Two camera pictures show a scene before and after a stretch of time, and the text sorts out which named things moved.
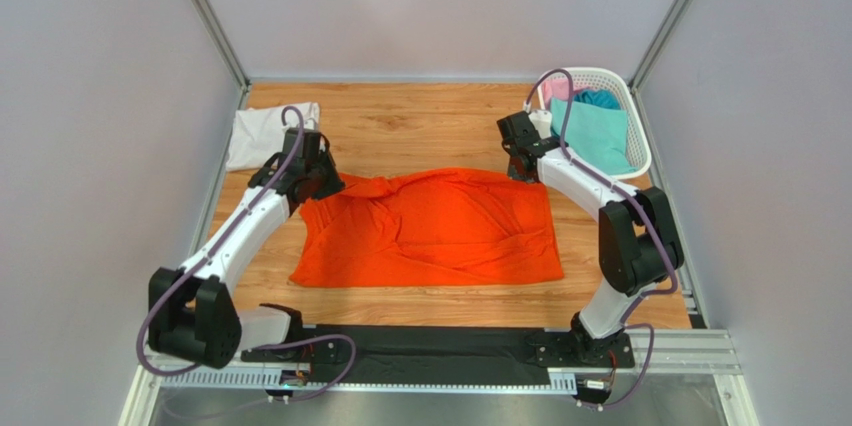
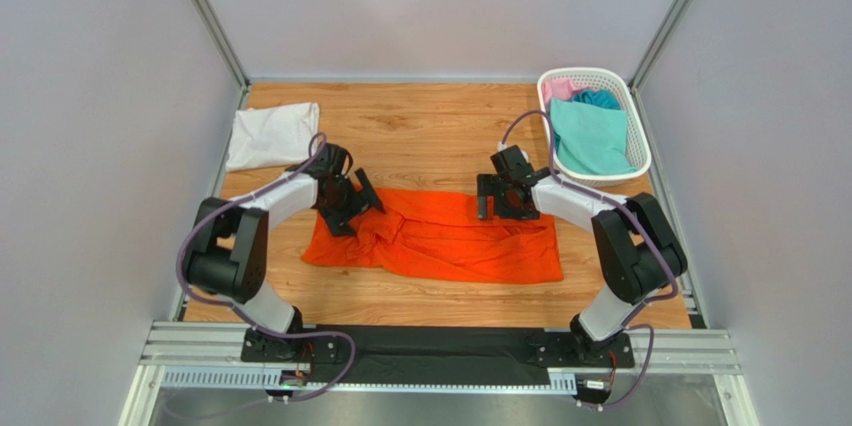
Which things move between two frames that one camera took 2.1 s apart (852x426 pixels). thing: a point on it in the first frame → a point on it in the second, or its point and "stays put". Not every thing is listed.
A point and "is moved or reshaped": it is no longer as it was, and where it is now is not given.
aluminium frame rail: (662, 358) stays put
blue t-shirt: (598, 97) stays put
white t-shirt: (257, 133) stays put
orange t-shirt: (426, 226) is moved or reshaped
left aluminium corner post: (200, 4) stays put
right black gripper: (520, 163) → (492, 196)
